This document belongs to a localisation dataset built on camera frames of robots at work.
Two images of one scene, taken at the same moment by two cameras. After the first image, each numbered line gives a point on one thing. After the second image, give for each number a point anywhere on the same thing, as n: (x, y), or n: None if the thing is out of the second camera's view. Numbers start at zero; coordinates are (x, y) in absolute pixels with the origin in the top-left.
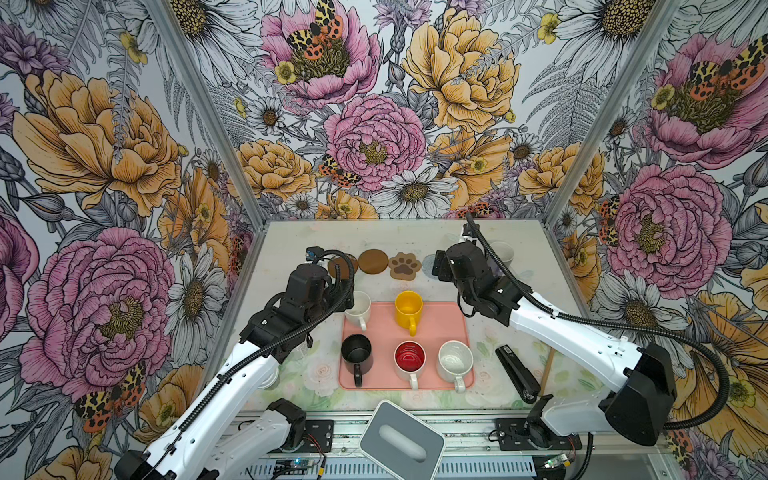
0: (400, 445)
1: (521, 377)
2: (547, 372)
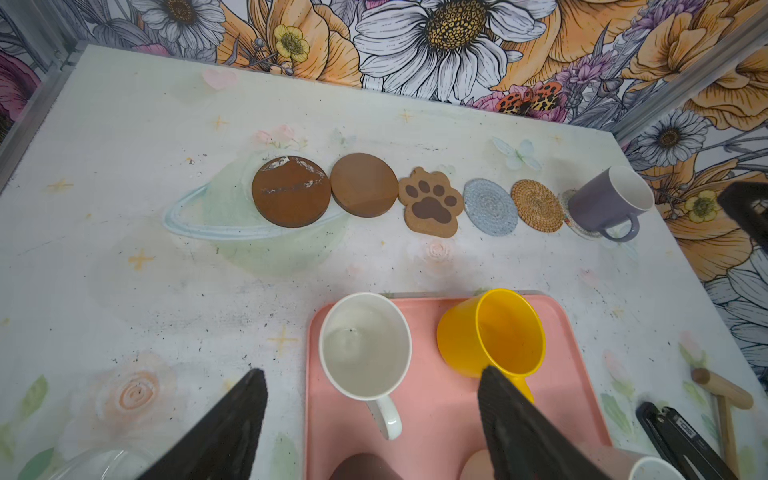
0: None
1: (686, 447)
2: (728, 395)
